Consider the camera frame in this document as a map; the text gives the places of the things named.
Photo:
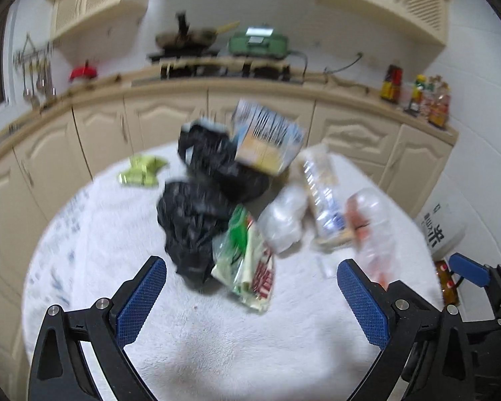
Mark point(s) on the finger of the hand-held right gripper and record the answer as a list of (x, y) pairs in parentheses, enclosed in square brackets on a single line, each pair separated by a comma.
[(467, 269)]

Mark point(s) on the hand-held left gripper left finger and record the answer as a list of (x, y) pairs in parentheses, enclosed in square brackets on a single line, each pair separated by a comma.
[(142, 300)]

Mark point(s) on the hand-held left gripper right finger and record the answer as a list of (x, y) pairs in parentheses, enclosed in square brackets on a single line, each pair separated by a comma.
[(363, 305)]

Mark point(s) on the black plastic bag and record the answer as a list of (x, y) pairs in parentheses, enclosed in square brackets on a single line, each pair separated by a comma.
[(217, 163), (188, 225)]

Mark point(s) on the clear plastic bag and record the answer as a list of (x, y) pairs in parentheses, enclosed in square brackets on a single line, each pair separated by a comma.
[(282, 221)]

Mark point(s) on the patterned tote bag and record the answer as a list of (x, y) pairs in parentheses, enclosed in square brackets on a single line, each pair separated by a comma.
[(447, 290)]

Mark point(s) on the white rice bag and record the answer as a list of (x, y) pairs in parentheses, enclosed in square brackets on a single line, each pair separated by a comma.
[(440, 229)]

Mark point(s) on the clear bottle with orange label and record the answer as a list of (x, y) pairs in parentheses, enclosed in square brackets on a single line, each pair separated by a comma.
[(369, 225)]

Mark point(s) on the white fluffy table cover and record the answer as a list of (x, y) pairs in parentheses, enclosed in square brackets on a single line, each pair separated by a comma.
[(234, 342)]

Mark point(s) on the green white red wrapper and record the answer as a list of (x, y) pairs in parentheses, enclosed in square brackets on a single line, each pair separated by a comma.
[(242, 259)]

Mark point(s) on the clear cracker packet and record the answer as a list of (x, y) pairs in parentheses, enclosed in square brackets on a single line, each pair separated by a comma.
[(321, 192)]

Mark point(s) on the green snack packet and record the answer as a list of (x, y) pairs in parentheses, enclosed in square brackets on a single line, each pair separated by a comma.
[(140, 169)]

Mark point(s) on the orange label seasoning bottle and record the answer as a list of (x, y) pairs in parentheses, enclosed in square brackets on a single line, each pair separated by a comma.
[(444, 106), (433, 100)]

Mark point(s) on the cream base cabinets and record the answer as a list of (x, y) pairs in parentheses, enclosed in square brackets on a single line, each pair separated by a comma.
[(100, 129)]

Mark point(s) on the green capped bottle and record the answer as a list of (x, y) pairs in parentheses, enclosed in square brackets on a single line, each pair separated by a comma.
[(417, 94)]

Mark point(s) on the blue and yellow carton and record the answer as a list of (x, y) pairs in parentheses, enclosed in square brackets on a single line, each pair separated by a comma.
[(267, 142)]

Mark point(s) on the red kitchen object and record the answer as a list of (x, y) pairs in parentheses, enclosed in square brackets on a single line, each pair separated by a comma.
[(83, 72)]

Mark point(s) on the black gas stove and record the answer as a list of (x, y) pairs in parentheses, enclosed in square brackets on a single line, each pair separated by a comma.
[(200, 64)]

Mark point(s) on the metal utensil rack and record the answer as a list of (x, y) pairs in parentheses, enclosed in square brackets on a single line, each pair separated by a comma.
[(35, 67)]

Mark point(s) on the dark wok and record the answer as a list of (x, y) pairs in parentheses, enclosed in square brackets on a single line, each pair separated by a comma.
[(192, 37)]

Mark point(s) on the green electric grill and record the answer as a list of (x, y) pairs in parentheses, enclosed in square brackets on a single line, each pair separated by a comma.
[(259, 41)]

